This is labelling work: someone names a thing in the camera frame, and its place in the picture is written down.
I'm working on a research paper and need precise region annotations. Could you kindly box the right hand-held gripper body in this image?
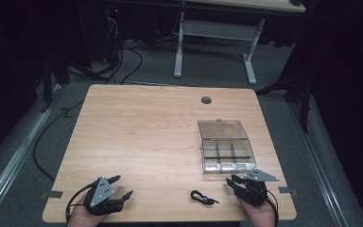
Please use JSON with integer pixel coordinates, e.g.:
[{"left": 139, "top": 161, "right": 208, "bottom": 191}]
[{"left": 237, "top": 168, "right": 280, "bottom": 208}]

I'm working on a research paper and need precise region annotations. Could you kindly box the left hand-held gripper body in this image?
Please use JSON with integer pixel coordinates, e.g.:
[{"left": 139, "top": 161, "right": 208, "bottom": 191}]
[{"left": 83, "top": 175, "right": 124, "bottom": 217}]

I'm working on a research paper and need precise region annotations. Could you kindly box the small black hair tie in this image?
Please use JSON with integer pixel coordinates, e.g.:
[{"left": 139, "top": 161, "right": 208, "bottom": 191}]
[{"left": 190, "top": 189, "right": 220, "bottom": 206}]

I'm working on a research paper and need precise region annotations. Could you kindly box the clear plastic compartment box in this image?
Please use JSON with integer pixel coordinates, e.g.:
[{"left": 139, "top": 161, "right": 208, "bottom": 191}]
[{"left": 197, "top": 118, "right": 257, "bottom": 175}]

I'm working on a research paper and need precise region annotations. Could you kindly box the person's right hand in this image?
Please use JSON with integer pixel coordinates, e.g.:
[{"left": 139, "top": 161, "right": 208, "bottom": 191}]
[{"left": 237, "top": 197, "right": 278, "bottom": 227}]

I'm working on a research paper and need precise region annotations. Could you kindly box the person's left hand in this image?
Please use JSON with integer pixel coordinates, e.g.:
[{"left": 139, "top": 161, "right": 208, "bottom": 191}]
[{"left": 66, "top": 193, "right": 109, "bottom": 227}]

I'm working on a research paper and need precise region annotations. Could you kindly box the grey tape strip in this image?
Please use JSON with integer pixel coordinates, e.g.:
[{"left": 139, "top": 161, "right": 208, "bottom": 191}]
[
  {"left": 41, "top": 190, "right": 64, "bottom": 200},
  {"left": 278, "top": 186, "right": 299, "bottom": 195}
]

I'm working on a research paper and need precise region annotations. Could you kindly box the black metal stand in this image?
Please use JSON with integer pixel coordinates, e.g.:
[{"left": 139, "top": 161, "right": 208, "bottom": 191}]
[
  {"left": 40, "top": 55, "right": 71, "bottom": 114},
  {"left": 254, "top": 61, "right": 317, "bottom": 133}
]

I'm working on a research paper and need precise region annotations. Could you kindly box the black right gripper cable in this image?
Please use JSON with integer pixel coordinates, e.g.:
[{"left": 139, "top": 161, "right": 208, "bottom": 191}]
[{"left": 266, "top": 188, "right": 280, "bottom": 227}]

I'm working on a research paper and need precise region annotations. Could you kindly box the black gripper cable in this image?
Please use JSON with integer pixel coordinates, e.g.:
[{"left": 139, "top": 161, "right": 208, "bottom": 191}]
[
  {"left": 64, "top": 182, "right": 95, "bottom": 223},
  {"left": 266, "top": 188, "right": 280, "bottom": 227}
]

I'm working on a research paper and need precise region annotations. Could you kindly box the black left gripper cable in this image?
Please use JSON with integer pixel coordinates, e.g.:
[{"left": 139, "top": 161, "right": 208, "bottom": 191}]
[{"left": 64, "top": 182, "right": 95, "bottom": 223}]

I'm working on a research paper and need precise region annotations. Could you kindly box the grey metal floor rail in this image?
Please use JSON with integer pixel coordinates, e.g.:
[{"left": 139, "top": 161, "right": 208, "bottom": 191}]
[
  {"left": 286, "top": 99, "right": 350, "bottom": 227},
  {"left": 0, "top": 82, "right": 66, "bottom": 219}
]

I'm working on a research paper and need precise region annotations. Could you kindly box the long black floor cable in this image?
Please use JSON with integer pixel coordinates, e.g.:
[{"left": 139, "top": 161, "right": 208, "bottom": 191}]
[{"left": 32, "top": 99, "right": 86, "bottom": 183}]

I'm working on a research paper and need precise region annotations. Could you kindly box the bundle of black floor cables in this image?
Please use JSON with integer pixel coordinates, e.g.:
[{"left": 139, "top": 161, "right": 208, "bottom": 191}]
[{"left": 69, "top": 12, "right": 145, "bottom": 85}]

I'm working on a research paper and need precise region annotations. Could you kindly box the white metal frame desk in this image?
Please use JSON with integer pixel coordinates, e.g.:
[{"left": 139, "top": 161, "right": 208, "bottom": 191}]
[{"left": 173, "top": 0, "right": 307, "bottom": 86}]

